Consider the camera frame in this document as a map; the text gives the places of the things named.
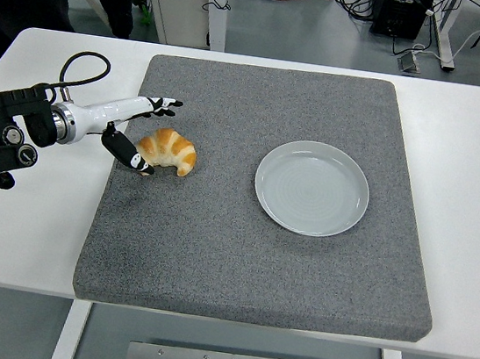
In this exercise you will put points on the golden croissant bread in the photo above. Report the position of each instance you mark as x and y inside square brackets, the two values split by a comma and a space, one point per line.
[169, 148]

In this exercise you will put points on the small green object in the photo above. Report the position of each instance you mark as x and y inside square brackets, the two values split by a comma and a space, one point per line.
[145, 14]

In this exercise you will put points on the grey floor pedal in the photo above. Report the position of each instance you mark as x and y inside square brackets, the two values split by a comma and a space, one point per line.
[409, 62]

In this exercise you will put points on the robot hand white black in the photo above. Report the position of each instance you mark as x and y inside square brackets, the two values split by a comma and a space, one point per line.
[107, 110]

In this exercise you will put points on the black computer case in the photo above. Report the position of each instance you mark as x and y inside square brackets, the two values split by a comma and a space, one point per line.
[399, 14]

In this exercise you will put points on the grey round plate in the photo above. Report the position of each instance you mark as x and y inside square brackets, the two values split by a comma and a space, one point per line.
[309, 188]

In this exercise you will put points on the grey speckled foam mat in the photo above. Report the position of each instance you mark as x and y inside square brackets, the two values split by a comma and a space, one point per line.
[213, 251]

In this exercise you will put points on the white desk leg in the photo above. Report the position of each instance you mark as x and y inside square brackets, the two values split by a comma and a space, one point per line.
[446, 34]

